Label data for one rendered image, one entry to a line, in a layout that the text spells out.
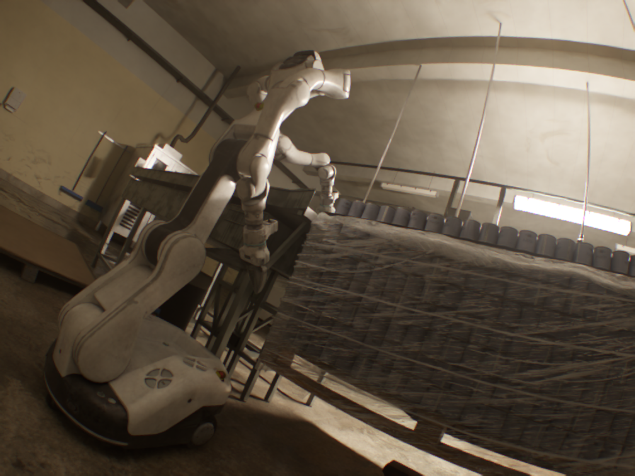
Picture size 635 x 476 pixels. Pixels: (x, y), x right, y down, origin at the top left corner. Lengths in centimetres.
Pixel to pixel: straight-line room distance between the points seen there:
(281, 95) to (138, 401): 99
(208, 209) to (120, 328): 48
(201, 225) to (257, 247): 21
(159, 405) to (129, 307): 30
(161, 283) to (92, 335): 27
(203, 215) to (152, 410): 64
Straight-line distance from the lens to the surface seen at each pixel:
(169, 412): 108
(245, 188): 95
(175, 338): 147
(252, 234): 100
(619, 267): 116
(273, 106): 98
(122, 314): 99
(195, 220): 109
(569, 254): 113
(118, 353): 105
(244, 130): 126
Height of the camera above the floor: 73
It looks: 10 degrees up
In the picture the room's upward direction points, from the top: 25 degrees clockwise
